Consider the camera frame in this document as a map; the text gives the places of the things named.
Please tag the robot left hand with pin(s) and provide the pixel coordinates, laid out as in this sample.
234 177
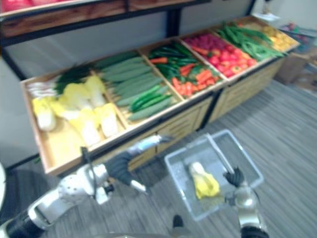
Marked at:
120 167

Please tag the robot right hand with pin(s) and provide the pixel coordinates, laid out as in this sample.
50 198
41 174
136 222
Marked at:
235 177

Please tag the napa cabbage yellow white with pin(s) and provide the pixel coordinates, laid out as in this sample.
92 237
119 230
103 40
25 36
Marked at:
86 129
45 116
75 95
204 184
96 91
107 121

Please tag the grey plastic shopping basket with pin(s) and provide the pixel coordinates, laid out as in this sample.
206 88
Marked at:
180 171

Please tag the robot right arm silver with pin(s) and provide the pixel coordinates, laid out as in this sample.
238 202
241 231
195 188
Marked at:
247 205

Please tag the robot left arm silver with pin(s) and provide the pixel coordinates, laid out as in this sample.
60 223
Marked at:
67 191

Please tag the pale green cucumber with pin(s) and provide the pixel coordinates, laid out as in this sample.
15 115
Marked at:
135 80
148 111
126 72
138 87
126 101
121 65

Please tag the dark green cucumber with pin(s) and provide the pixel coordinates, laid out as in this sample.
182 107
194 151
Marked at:
151 102
116 59
144 98

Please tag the dark robot foot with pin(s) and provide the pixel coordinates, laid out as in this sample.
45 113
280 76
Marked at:
177 221

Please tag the grey robot torso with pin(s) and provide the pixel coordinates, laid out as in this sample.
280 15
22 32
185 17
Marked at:
173 235

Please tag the wooden produce display stand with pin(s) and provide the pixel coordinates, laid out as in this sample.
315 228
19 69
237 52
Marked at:
242 91

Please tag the green onion bunch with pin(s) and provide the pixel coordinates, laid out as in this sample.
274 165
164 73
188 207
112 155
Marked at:
67 78

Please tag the orange red pepper pile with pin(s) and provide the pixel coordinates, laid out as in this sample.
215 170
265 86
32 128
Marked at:
195 80

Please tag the orange carrot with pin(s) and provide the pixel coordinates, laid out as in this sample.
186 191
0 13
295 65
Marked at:
159 60

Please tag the red tomato pile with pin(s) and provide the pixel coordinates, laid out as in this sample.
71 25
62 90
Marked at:
223 55

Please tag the brown cardboard box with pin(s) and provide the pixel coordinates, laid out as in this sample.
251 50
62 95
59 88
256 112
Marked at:
294 67

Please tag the green bean pile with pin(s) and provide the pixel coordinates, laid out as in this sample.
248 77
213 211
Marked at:
247 39

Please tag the yellow fruit pile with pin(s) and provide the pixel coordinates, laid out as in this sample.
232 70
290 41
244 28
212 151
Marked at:
280 38

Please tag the colourful packaged goods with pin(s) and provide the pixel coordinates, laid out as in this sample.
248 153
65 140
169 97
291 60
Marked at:
299 31

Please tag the white paper sign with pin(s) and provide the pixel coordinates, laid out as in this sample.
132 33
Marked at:
266 17

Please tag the red produce pile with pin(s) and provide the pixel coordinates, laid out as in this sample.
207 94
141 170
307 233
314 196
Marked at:
24 3

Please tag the wooden shelf with black frame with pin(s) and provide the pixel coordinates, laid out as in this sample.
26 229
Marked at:
74 17

